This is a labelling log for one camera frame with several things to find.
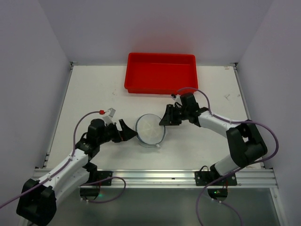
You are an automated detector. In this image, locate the aluminium frame rail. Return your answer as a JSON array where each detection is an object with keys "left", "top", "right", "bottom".
[{"left": 111, "top": 169, "right": 277, "bottom": 188}]

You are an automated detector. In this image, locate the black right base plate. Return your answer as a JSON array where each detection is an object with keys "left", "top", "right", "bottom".
[{"left": 194, "top": 170, "right": 238, "bottom": 186}]

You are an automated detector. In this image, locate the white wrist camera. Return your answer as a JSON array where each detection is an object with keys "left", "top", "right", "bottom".
[
  {"left": 171, "top": 94, "right": 182, "bottom": 106},
  {"left": 102, "top": 108, "right": 116, "bottom": 125}
]

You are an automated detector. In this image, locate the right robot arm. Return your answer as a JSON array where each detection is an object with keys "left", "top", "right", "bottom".
[{"left": 159, "top": 93, "right": 268, "bottom": 184}]

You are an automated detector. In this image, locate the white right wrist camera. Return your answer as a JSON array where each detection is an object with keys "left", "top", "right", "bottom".
[{"left": 171, "top": 94, "right": 182, "bottom": 106}]

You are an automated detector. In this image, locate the white mesh laundry bag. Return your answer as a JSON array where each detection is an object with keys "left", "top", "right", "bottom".
[{"left": 135, "top": 113, "right": 166, "bottom": 148}]

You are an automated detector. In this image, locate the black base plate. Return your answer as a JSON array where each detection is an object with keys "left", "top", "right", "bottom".
[
  {"left": 194, "top": 170, "right": 238, "bottom": 186},
  {"left": 96, "top": 170, "right": 113, "bottom": 186}
]

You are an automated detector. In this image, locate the red plastic tray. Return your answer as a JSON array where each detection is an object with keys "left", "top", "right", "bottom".
[{"left": 124, "top": 53, "right": 198, "bottom": 95}]

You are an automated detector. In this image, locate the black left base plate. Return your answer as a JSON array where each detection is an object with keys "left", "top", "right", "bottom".
[{"left": 96, "top": 170, "right": 113, "bottom": 186}]

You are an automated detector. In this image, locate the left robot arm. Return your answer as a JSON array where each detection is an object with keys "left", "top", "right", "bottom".
[{"left": 16, "top": 119, "right": 137, "bottom": 226}]

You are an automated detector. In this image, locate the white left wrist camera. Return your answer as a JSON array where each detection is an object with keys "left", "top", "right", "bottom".
[{"left": 102, "top": 108, "right": 116, "bottom": 125}]

